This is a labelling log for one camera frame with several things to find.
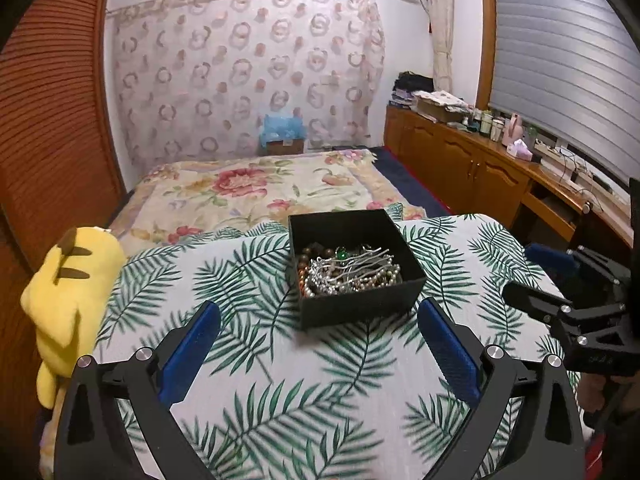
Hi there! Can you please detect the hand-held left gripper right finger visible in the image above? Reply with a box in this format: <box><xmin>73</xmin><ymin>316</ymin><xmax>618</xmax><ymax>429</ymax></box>
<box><xmin>417</xmin><ymin>297</ymin><xmax>586</xmax><ymax>480</ymax></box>

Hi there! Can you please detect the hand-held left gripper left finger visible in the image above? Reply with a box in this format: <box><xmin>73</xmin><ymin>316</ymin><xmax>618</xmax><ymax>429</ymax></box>
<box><xmin>54</xmin><ymin>301</ymin><xmax>222</xmax><ymax>480</ymax></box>

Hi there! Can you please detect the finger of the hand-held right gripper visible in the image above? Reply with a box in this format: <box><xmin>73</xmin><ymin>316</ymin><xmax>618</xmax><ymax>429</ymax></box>
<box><xmin>525</xmin><ymin>242</ymin><xmax>633</xmax><ymax>287</ymax></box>
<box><xmin>501</xmin><ymin>282</ymin><xmax>627</xmax><ymax>333</ymax></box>

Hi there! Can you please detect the black jewelry box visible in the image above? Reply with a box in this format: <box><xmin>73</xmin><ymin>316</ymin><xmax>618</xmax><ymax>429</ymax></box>
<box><xmin>287</xmin><ymin>208</ymin><xmax>427</xmax><ymax>331</ymax></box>

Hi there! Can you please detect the silver chain jewellery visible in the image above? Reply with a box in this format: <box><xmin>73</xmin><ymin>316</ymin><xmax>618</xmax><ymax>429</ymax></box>
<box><xmin>307</xmin><ymin>244</ymin><xmax>397</xmax><ymax>295</ymax></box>

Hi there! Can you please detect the green leaf print tablecloth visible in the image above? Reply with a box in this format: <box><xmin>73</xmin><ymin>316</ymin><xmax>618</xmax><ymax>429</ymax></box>
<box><xmin>40</xmin><ymin>214</ymin><xmax>596</xmax><ymax>480</ymax></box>

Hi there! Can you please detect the wooden cabinet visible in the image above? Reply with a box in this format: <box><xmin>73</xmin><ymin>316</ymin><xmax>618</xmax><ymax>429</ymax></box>
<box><xmin>384</xmin><ymin>105</ymin><xmax>636</xmax><ymax>247</ymax></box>

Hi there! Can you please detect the pink bottle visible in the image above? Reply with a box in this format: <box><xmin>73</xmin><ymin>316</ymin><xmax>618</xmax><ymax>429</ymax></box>
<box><xmin>502</xmin><ymin>115</ymin><xmax>525</xmax><ymax>146</ymax></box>

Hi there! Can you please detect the yellow plush toy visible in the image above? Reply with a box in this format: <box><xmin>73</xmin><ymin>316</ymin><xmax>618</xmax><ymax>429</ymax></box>
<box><xmin>20</xmin><ymin>226</ymin><xmax>127</xmax><ymax>411</ymax></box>

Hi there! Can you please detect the row of small bottles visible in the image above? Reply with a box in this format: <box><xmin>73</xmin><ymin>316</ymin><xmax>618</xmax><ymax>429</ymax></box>
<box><xmin>467</xmin><ymin>107</ymin><xmax>506</xmax><ymax>142</ymax></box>

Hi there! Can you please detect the dark blue bed sheet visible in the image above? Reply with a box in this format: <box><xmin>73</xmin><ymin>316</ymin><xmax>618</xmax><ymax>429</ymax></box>
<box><xmin>335</xmin><ymin>146</ymin><xmax>452</xmax><ymax>219</ymax></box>

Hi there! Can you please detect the floral blanket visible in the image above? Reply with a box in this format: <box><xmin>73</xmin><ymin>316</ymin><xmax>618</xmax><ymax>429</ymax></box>
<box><xmin>107</xmin><ymin>146</ymin><xmax>407</xmax><ymax>247</ymax></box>

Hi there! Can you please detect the cardboard box with papers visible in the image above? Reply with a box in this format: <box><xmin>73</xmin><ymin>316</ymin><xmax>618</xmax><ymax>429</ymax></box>
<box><xmin>412</xmin><ymin>91</ymin><xmax>474</xmax><ymax>124</ymax></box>

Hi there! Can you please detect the grey window blind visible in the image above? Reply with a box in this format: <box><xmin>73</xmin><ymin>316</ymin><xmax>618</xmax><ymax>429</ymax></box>
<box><xmin>487</xmin><ymin>0</ymin><xmax>640</xmax><ymax>182</ymax></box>

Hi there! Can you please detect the stack of folded clothes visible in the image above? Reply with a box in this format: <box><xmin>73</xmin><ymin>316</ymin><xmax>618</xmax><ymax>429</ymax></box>
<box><xmin>390</xmin><ymin>74</ymin><xmax>435</xmax><ymax>110</ymax></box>

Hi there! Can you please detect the small cardboard box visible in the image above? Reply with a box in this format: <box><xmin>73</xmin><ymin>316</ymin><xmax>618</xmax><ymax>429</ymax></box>
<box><xmin>265</xmin><ymin>139</ymin><xmax>305</xmax><ymax>156</ymax></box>

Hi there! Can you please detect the blue plastic bag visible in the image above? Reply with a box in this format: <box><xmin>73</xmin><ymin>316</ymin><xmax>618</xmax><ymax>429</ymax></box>
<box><xmin>260</xmin><ymin>114</ymin><xmax>307</xmax><ymax>144</ymax></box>

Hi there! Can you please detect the white lace curtain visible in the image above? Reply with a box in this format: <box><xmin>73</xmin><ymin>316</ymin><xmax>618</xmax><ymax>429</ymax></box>
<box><xmin>425</xmin><ymin>0</ymin><xmax>454</xmax><ymax>94</ymax></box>

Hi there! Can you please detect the brown ribbed wardrobe door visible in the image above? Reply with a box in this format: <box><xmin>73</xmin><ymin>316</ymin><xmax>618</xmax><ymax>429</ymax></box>
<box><xmin>0</xmin><ymin>0</ymin><xmax>126</xmax><ymax>271</ymax></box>

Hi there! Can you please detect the brown bead bracelet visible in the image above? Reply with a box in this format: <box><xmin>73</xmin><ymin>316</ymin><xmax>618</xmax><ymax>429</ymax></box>
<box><xmin>295</xmin><ymin>242</ymin><xmax>342</xmax><ymax>293</ymax></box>

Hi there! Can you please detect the ring pattern sheer curtain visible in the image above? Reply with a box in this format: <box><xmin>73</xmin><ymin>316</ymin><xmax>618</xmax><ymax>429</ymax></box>
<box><xmin>112</xmin><ymin>0</ymin><xmax>389</xmax><ymax>172</ymax></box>

